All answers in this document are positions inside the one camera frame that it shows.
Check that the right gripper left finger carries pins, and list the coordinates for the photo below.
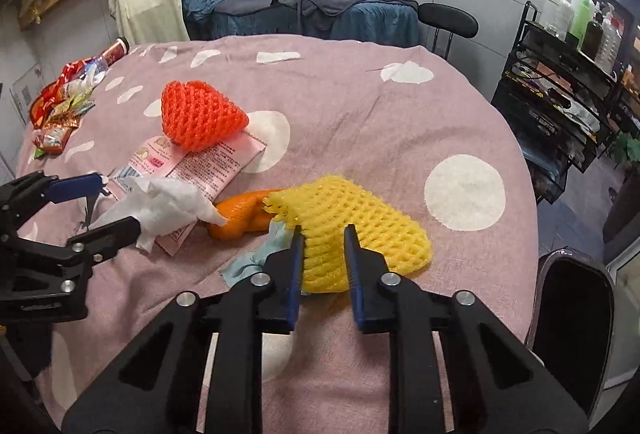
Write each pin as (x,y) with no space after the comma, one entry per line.
(197,357)

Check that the pink polka dot bedspread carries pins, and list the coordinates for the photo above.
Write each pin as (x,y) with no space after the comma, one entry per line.
(382,117)

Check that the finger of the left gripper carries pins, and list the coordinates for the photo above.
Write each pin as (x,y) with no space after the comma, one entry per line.
(104,241)
(26,196)

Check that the black trash bin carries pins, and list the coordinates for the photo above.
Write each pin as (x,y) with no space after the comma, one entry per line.
(573,320)

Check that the black wire shelf cart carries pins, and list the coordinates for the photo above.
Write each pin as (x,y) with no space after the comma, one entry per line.
(556,102)

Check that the potted green plant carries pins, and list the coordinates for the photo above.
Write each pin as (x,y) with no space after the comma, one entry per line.
(626,152)

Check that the orange peel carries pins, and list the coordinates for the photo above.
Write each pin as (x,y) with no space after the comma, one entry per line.
(245,213)

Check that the red snack bags pile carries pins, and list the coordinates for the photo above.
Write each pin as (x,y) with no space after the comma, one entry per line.
(57,111)

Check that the clear plastic water bottle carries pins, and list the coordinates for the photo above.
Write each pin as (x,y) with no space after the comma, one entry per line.
(96,69)

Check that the pink snack packet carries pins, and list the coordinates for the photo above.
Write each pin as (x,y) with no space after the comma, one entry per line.
(210,170)

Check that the green bottle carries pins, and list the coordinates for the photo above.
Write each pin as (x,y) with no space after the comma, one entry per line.
(583,14)

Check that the blue covered massage bed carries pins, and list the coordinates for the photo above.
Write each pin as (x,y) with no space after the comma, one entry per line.
(389,24)

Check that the teal crumpled wrapper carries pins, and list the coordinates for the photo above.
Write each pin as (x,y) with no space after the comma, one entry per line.
(247,264)

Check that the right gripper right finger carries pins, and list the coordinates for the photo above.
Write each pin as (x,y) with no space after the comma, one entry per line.
(457,345)

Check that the orange foam fruit net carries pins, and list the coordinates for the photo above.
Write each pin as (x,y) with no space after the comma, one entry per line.
(196,116)

